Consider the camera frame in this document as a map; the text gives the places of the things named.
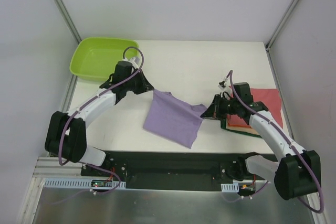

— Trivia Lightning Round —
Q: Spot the purple t shirt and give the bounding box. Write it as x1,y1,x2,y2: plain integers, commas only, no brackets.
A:
143,90,207,148

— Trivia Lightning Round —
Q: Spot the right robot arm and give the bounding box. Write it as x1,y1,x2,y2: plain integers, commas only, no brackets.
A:
201,81,322,200

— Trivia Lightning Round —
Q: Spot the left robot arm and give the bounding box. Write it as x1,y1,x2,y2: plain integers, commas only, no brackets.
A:
45,60,154,176

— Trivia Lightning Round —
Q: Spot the folded green t shirt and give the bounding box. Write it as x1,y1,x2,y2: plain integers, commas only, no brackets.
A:
220,120,261,138

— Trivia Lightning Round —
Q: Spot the folded orange t shirt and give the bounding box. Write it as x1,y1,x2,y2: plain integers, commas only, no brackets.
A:
227,115,250,128

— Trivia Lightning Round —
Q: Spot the green plastic basin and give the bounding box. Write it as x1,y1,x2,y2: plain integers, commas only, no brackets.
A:
69,37,139,82

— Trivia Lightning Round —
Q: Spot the folded pink t shirt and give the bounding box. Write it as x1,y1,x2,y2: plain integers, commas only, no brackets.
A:
227,84,284,129

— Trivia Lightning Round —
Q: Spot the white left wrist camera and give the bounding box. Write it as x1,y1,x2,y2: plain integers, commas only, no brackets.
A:
123,57,141,68

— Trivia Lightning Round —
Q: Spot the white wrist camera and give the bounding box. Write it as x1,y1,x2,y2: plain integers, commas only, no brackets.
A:
218,78,233,99
123,57,141,68

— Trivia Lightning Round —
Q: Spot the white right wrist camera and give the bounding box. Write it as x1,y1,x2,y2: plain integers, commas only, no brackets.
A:
218,78,233,99

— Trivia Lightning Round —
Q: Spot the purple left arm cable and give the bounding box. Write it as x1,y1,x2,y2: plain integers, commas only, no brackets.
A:
58,47,145,196

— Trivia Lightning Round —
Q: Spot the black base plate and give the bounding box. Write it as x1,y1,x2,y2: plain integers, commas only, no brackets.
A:
81,152,258,191

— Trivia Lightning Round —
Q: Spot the right aluminium corner post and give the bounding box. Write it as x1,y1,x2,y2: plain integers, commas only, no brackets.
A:
265,0,301,51

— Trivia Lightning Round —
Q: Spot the aluminium corner post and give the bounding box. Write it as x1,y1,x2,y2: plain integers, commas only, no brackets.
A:
54,0,82,44
265,0,301,51

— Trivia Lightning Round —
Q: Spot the right white cable duct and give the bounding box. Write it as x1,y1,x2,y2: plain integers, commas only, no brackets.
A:
220,183,239,193

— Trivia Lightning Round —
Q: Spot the white cable duct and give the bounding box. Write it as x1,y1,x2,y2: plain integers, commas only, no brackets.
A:
220,183,239,193
44,178,126,190

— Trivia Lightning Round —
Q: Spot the left aluminium corner post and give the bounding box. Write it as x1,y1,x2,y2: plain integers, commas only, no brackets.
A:
54,0,82,44

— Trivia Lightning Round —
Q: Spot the aluminium frame rail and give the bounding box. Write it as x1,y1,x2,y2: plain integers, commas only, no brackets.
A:
33,157,318,183

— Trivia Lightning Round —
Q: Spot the left white cable duct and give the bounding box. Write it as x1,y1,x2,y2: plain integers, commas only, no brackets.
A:
44,178,126,190

